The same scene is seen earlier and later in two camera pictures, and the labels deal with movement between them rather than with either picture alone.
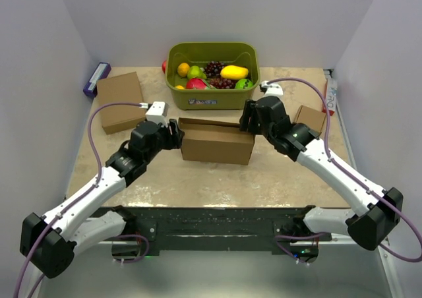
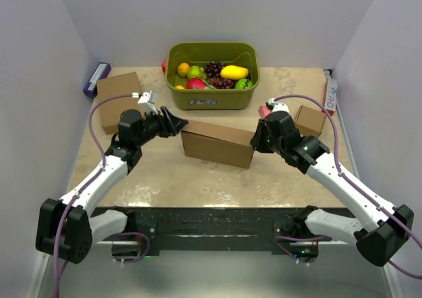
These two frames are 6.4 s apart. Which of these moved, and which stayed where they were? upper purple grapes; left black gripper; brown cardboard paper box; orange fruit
Moved: left black gripper
Stayed: brown cardboard paper box; upper purple grapes; orange fruit
